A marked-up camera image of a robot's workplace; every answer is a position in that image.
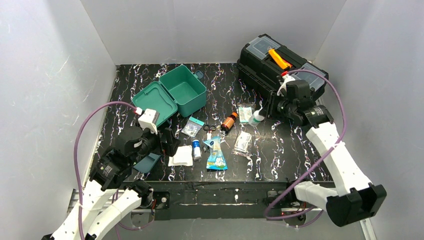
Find white gauze pad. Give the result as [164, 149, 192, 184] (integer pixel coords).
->
[168, 145, 194, 167]

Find white plastic bottle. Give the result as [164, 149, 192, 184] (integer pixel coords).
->
[248, 108, 266, 127]

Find blue cotton swab pouch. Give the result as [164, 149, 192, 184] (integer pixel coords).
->
[203, 136, 228, 171]

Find brown medicine bottle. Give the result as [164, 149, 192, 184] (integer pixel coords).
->
[220, 112, 238, 133]

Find green medicine box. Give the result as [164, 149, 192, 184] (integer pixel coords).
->
[132, 65, 207, 127]

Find clear plastic bag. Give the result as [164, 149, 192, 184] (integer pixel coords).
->
[231, 131, 252, 157]

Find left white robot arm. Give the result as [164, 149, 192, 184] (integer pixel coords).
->
[43, 126, 181, 240]

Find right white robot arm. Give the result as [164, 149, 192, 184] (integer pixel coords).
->
[264, 80, 387, 227]

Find small blue capped bottle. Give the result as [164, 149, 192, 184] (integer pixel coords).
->
[192, 139, 202, 160]

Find zip bag teal header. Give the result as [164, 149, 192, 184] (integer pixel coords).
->
[181, 116, 205, 138]

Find green bandage packet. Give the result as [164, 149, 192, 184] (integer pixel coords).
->
[237, 102, 256, 124]

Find dark teal tray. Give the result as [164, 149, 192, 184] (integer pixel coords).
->
[133, 153, 161, 174]

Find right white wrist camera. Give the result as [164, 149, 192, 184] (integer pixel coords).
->
[276, 74, 296, 97]

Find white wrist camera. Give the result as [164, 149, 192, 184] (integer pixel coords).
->
[276, 74, 296, 97]
[138, 108, 160, 135]

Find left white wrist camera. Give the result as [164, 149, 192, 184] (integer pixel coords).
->
[138, 108, 160, 135]

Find black handled scissors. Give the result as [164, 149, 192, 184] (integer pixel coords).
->
[202, 124, 217, 140]

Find black toolbox orange handle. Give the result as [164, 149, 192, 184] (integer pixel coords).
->
[237, 34, 329, 100]

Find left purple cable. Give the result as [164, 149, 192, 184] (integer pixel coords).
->
[72, 100, 143, 240]

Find purple cable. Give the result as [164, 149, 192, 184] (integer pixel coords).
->
[263, 68, 347, 229]
[72, 100, 143, 240]

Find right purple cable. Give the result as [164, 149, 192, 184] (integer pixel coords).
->
[263, 68, 347, 229]

